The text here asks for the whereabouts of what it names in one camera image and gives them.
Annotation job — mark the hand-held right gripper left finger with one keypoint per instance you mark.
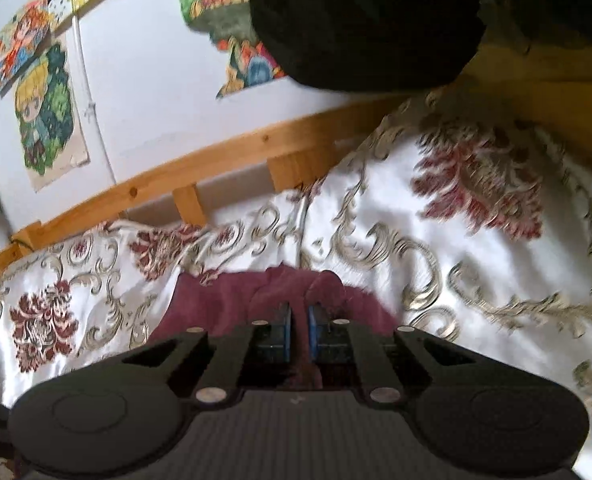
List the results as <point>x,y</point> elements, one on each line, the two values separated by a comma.
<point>287,332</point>

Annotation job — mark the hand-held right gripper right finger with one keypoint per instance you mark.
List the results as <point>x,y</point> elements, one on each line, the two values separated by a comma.
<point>312,332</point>

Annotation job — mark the maroon knit garment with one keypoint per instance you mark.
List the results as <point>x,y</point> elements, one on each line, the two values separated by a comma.
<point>235,300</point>

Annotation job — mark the white floral bedspread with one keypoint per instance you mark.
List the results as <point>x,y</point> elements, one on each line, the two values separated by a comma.
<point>426,260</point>

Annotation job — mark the black cloth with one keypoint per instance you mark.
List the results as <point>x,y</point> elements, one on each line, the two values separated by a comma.
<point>376,20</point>

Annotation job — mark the yellow blanket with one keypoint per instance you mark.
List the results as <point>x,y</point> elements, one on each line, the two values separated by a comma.
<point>551,90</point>

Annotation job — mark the wooden bed frame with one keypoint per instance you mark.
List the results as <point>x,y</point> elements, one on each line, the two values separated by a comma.
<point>215,160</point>

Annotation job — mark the blond figure wall poster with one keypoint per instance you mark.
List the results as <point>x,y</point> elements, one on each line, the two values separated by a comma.
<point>50,115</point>

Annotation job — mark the torn colourful wall poster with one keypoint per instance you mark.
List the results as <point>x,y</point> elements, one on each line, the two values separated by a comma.
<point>215,10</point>

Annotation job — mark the red-haired figure wall poster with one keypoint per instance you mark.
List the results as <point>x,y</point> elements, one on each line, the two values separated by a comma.
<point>23,40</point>

